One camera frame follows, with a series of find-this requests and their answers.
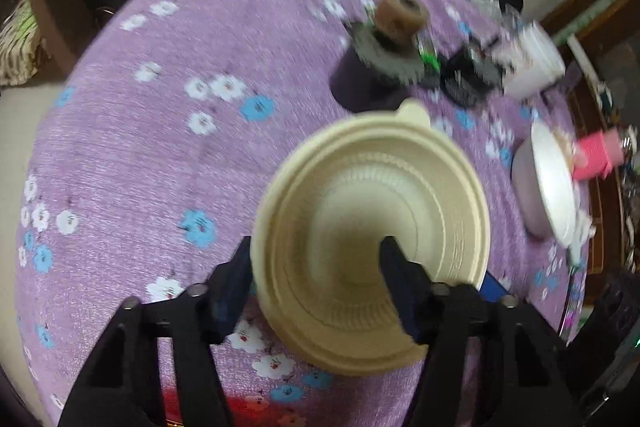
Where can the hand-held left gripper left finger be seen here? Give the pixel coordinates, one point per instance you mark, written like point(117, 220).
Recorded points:
point(232, 287)

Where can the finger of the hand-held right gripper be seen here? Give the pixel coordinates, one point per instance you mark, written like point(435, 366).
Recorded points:
point(496, 288)

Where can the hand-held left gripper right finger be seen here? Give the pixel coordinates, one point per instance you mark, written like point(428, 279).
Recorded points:
point(400, 282)

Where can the white foam bowl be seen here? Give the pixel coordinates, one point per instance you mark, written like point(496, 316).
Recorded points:
point(550, 187)

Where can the red gold-rimmed plate with sticker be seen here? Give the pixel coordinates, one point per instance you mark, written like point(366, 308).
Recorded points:
point(250, 409)

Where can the pink knit-sleeved bottle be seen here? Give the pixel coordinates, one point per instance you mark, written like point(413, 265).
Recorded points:
point(597, 154)

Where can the black round container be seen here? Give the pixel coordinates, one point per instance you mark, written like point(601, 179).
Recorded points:
point(470, 74)

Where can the green small object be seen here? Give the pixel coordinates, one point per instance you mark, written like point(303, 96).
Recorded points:
point(430, 61)

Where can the white plastic jar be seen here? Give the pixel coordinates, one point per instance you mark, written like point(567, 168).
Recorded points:
point(532, 62)

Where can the wooden cabinet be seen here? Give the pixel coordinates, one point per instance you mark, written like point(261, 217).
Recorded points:
point(600, 57)

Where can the brown roll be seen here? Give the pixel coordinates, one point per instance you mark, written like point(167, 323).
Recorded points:
point(402, 18)

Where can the clear plastic container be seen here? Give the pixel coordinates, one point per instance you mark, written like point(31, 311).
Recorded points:
point(492, 4)

